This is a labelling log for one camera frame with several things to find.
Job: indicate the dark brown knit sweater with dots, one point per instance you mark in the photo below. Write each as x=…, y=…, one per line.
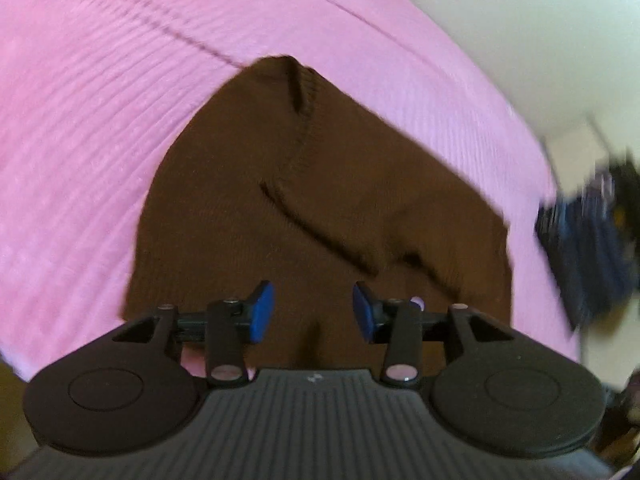
x=250, y=210

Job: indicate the pink ribbed bed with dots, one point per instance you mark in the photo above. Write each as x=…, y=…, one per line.
x=75, y=135

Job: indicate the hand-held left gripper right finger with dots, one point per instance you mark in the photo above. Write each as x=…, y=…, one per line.
x=365, y=311

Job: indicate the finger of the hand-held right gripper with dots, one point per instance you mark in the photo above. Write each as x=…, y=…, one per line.
x=585, y=260

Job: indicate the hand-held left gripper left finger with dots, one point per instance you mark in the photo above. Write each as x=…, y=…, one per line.
x=262, y=311

